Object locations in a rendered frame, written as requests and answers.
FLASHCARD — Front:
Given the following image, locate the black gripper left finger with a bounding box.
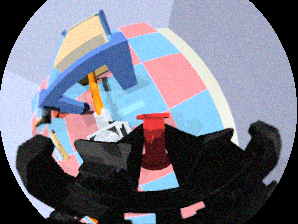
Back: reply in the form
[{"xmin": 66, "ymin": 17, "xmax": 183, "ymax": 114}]
[{"xmin": 73, "ymin": 123, "xmax": 145, "ymax": 192}]

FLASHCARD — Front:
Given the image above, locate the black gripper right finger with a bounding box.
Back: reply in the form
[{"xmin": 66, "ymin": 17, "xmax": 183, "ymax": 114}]
[{"xmin": 165, "ymin": 123, "xmax": 234, "ymax": 186}]

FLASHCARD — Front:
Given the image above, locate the black-headed mallet with wooden handle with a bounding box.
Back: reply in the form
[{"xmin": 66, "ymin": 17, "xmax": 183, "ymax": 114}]
[{"xmin": 33, "ymin": 108, "xmax": 51, "ymax": 129}]

